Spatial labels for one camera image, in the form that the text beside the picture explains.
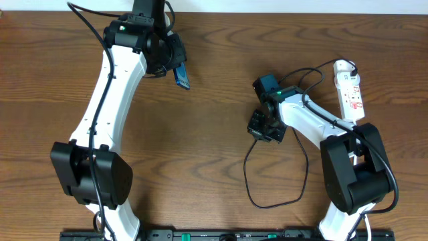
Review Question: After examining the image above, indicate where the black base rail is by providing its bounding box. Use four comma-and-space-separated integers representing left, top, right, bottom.
59, 229, 395, 241

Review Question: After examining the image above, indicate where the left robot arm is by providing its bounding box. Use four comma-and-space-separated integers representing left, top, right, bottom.
50, 1, 190, 240

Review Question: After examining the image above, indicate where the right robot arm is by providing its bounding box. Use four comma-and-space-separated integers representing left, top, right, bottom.
247, 74, 399, 240

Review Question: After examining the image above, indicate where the white power strip cord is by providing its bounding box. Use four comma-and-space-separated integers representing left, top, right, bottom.
350, 147, 372, 241

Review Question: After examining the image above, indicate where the black USB charging cable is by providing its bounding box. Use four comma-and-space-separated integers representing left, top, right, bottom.
243, 58, 358, 210

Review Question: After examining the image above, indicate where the white power strip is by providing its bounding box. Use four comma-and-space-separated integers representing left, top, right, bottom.
334, 72, 364, 123

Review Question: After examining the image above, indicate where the white USB charger plug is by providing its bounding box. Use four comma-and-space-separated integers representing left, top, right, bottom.
333, 60, 356, 75

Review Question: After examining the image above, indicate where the blue Galaxy smartphone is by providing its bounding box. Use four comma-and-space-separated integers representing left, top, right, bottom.
173, 62, 191, 90

